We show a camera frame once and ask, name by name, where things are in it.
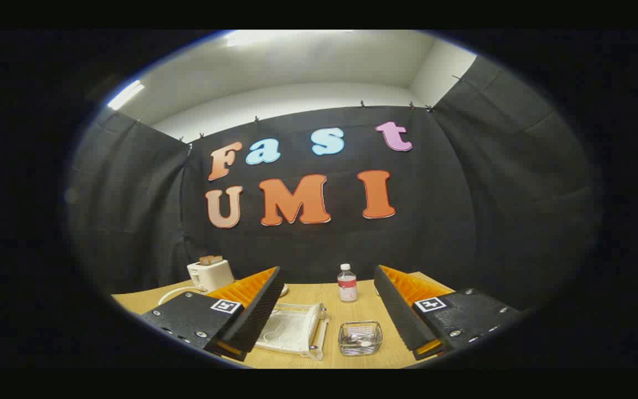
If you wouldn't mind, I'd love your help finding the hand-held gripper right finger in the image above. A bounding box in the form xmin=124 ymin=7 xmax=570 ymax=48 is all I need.
xmin=373 ymin=265 xmax=522 ymax=361

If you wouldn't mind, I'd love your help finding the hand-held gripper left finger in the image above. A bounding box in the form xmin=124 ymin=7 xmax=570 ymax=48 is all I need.
xmin=141 ymin=266 xmax=285 ymax=362

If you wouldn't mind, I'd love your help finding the metal wire basket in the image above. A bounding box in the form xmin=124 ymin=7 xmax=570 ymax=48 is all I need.
xmin=338 ymin=321 xmax=383 ymax=356

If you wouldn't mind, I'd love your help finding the white wire dish rack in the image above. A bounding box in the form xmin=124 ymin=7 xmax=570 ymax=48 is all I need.
xmin=158 ymin=285 xmax=331 ymax=362

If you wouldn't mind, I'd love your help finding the clear bottle with red label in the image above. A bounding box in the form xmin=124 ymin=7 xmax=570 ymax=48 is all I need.
xmin=337 ymin=264 xmax=358 ymax=303

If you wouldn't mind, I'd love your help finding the white toaster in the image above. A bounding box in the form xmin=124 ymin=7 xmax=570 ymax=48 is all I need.
xmin=187 ymin=259 xmax=235 ymax=293

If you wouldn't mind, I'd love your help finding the black backdrop cloth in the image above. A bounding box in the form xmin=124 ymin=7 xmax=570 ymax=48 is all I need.
xmin=67 ymin=55 xmax=602 ymax=311

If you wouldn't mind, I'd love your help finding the ceiling light strip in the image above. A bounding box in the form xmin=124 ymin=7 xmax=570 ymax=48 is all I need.
xmin=107 ymin=80 xmax=145 ymax=110

